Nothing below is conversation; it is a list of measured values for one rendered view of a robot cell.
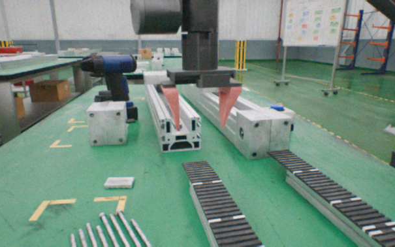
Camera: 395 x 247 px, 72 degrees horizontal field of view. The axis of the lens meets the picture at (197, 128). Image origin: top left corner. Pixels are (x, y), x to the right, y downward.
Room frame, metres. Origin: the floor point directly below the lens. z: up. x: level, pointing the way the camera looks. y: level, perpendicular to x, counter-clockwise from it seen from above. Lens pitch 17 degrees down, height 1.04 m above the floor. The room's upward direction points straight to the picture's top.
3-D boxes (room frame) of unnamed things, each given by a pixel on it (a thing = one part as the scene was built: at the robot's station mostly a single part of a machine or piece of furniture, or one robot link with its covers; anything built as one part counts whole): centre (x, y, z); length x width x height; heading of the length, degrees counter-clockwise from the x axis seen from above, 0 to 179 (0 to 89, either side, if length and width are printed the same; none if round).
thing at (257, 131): (0.64, -0.17, 0.83); 0.12 x 0.09 x 0.10; 103
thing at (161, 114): (1.02, 0.13, 0.82); 0.80 x 0.10 x 0.09; 13
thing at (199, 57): (0.45, 0.00, 1.02); 0.10 x 0.07 x 0.07; 103
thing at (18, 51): (4.99, 3.25, 0.50); 1.03 x 0.55 x 1.01; 12
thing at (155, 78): (1.27, 0.19, 0.87); 0.16 x 0.11 x 0.07; 13
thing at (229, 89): (0.45, -0.03, 0.94); 0.07 x 0.07 x 0.09; 13
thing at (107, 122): (0.73, 0.23, 0.83); 0.11 x 0.10 x 0.10; 101
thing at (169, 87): (0.44, 0.02, 0.94); 0.07 x 0.07 x 0.09; 13
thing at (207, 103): (1.07, -0.05, 0.82); 0.80 x 0.10 x 0.09; 13
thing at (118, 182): (0.47, 0.15, 0.78); 0.05 x 0.03 x 0.01; 92
